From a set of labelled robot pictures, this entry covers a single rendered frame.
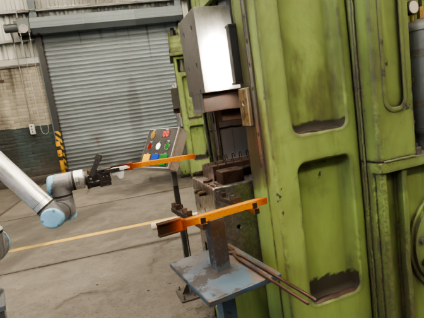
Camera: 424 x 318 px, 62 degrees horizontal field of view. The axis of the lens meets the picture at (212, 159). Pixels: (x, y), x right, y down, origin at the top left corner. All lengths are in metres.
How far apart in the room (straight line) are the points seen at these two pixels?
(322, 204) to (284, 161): 0.32
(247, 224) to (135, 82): 8.26
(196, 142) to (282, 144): 5.30
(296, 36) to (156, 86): 8.30
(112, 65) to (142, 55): 0.82
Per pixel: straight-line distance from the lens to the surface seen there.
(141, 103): 9.73
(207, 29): 1.79
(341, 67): 1.68
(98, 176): 1.76
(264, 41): 1.50
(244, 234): 1.79
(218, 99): 1.81
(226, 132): 2.10
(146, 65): 9.84
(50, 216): 1.65
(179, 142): 2.26
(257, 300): 1.96
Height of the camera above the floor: 1.29
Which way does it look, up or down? 8 degrees down
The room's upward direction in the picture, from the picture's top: 8 degrees counter-clockwise
